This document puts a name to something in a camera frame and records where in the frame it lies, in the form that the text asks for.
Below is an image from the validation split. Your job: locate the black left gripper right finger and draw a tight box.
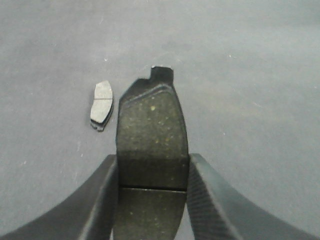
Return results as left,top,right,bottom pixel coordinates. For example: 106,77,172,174
186,153,317,240

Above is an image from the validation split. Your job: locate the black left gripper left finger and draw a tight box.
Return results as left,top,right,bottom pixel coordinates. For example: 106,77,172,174
1,154,118,240

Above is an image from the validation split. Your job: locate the grey brake pad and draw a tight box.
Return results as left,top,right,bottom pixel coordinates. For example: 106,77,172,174
113,66,190,240
90,80,114,132

